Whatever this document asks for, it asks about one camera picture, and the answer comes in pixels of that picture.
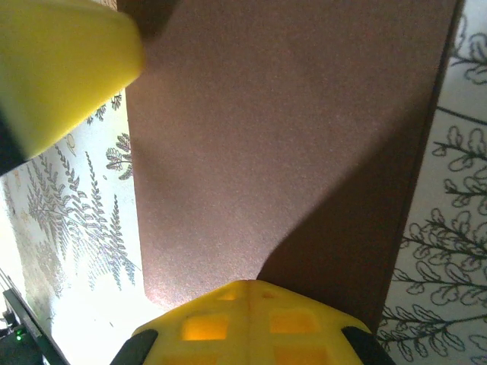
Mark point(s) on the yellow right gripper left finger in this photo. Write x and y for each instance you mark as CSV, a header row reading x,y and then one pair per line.
x,y
205,327

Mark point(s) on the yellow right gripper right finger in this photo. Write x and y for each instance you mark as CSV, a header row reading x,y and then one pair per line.
x,y
304,331

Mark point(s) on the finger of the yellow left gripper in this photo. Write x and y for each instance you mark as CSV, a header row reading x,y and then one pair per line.
x,y
57,68

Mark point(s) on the aluminium frame rail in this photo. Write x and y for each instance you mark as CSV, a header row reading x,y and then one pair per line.
x,y
38,344

